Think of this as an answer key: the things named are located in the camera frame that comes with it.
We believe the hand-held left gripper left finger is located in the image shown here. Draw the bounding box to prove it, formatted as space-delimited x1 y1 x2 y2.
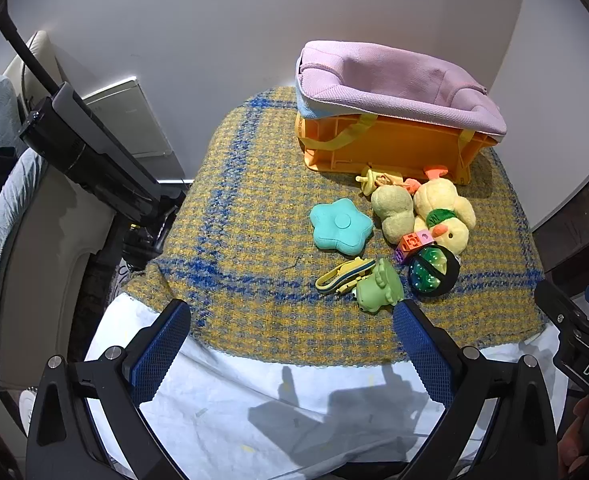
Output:
27 299 192 480

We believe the person's right hand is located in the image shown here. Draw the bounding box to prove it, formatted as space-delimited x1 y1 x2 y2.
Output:
559 395 589 466

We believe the yellow and blue plaid blanket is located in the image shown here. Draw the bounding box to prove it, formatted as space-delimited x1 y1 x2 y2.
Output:
119 86 548 368

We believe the green and black ball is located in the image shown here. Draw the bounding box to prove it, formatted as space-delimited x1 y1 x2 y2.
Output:
407 245 461 301

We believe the white sheet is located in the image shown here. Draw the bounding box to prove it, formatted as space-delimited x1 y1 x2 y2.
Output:
84 292 570 466

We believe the yellow duck plush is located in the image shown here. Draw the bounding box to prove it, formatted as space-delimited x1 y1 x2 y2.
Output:
405 165 477 254

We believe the beige sofa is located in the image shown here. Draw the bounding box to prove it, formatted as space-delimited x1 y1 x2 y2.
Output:
0 30 125 391

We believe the white panel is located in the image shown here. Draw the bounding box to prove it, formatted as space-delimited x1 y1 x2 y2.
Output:
82 76 175 158

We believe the colourful toy cube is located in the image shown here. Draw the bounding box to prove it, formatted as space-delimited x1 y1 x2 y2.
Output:
395 229 434 265

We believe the dark wooden furniture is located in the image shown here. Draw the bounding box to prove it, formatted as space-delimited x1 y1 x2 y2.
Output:
532 145 589 281

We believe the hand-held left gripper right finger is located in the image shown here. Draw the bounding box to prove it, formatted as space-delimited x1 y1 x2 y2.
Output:
393 300 560 480

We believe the green dinosaur toy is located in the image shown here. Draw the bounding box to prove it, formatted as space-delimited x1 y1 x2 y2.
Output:
353 257 405 315

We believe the black stand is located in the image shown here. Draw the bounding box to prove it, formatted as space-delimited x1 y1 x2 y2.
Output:
0 10 188 271

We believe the yellow peanut-shaped plush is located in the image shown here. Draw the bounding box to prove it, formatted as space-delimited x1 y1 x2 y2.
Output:
371 185 415 245

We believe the yellow popsicle toy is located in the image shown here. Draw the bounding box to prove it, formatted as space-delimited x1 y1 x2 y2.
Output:
355 169 380 196

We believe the orange basket with pink liner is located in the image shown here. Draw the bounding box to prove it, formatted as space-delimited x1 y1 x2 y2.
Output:
294 40 508 171

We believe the teal star plush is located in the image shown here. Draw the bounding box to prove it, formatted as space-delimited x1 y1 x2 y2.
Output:
309 198 374 252

